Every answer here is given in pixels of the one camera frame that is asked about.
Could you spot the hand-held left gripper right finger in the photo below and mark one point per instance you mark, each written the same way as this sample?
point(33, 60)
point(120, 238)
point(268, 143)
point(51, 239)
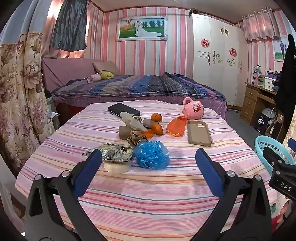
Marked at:
point(208, 171)

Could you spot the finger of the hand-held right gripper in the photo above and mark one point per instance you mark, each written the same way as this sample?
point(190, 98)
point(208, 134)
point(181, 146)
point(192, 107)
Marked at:
point(271, 153)

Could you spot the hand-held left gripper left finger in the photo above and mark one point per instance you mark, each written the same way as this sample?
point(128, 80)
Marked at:
point(92, 171)

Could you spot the light blue plastic basket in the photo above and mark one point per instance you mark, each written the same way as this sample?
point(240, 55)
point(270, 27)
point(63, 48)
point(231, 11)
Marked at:
point(266, 143)

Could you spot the grey-green snack wrapper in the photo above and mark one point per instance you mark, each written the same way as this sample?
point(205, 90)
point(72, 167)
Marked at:
point(106, 148)
point(122, 155)

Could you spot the beige phone case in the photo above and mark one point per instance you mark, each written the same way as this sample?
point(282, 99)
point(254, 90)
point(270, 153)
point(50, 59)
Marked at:
point(198, 134)

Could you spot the orange plastic wrapper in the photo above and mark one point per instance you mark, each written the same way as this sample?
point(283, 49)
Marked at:
point(177, 126)

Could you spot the blue plastic bag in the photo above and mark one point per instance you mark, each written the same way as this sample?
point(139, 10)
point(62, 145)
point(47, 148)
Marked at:
point(151, 154)

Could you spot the person's right hand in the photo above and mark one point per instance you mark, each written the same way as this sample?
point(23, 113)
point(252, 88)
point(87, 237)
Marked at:
point(285, 208)

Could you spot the black paper bag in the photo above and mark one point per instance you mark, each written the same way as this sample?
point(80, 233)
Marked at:
point(260, 122)

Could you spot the white round appliance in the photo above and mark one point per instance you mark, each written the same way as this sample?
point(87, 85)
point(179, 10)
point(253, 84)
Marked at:
point(268, 113)

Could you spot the brown cardboard piece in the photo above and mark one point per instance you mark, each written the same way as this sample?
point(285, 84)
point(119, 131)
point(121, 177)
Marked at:
point(124, 132)

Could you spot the pink striped tablecloth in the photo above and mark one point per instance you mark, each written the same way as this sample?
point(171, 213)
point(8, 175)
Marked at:
point(161, 197)

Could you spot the wooden desk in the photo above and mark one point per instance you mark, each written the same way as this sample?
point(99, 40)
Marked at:
point(251, 95)

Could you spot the pink cartoon mug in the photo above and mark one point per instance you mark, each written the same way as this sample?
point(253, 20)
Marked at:
point(194, 111)

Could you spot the beige plastic bag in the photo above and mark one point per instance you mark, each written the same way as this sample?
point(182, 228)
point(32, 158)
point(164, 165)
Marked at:
point(131, 120)

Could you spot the orange peel piece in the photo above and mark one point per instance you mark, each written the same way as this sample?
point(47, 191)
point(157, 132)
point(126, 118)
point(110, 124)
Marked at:
point(148, 132)

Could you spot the black textured wallet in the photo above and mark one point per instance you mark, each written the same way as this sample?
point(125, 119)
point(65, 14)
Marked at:
point(122, 109)

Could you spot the white storage box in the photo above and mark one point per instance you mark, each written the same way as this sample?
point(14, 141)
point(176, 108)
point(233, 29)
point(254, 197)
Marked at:
point(269, 83)

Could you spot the white bedside cabinet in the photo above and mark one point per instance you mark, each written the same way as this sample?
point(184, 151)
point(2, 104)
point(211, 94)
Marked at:
point(52, 113)

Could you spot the black hanging coat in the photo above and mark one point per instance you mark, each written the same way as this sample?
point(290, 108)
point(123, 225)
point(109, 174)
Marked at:
point(288, 81)

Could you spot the purple item on desk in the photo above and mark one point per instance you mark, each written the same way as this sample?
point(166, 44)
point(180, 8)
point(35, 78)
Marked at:
point(271, 75)

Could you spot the desk lamp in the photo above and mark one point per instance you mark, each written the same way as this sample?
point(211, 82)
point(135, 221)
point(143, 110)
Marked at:
point(256, 70)

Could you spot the white wardrobe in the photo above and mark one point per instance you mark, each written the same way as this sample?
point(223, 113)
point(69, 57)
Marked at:
point(219, 76)

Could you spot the pink cloth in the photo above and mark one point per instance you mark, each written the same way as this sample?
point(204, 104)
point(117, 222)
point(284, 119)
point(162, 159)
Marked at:
point(93, 77)

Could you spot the yellow-green cloth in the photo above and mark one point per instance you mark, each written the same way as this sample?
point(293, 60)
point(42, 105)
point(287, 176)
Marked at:
point(106, 74)

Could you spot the floral curtain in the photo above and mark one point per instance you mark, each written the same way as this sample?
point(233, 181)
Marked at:
point(18, 104)

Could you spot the plaid patchwork quilt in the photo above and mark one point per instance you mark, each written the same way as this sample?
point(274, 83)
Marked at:
point(150, 85)

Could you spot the purple headboard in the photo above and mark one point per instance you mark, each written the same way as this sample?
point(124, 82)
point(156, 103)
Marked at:
point(62, 71)

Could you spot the tan pillow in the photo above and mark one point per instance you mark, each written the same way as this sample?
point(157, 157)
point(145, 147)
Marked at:
point(106, 67)

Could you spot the pink curtain valance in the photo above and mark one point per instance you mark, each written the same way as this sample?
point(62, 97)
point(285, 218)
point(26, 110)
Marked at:
point(261, 25)

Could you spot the dark grey hanging cloth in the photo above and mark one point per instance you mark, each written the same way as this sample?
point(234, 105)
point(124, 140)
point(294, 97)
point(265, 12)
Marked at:
point(69, 25)

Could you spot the pink window curtain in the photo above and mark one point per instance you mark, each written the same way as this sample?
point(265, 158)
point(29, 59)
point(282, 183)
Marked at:
point(50, 27)

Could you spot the framed wedding picture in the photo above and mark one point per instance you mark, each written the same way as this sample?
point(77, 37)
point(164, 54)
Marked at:
point(141, 29)

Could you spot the box on wardrobe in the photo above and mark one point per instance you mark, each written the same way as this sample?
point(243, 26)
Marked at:
point(193, 11)

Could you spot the light blue curtain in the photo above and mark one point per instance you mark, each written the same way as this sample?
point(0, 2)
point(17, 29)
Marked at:
point(23, 20)

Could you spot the small wall photo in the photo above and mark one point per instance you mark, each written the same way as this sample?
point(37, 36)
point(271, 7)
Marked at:
point(279, 49)

